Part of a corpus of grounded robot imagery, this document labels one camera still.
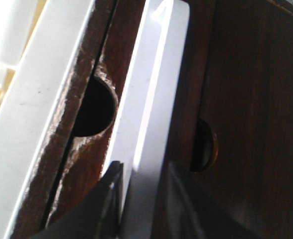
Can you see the dark wooden drawer cabinet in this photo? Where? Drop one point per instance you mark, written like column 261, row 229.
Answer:
column 228, row 164

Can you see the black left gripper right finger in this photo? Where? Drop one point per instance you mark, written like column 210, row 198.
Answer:
column 187, row 212

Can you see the white tray on cabinet top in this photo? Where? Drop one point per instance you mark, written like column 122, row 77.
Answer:
column 41, row 56

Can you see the wooden drawer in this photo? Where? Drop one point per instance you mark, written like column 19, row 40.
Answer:
column 96, row 86
column 232, row 125

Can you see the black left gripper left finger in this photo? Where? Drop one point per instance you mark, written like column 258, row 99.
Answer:
column 97, row 215

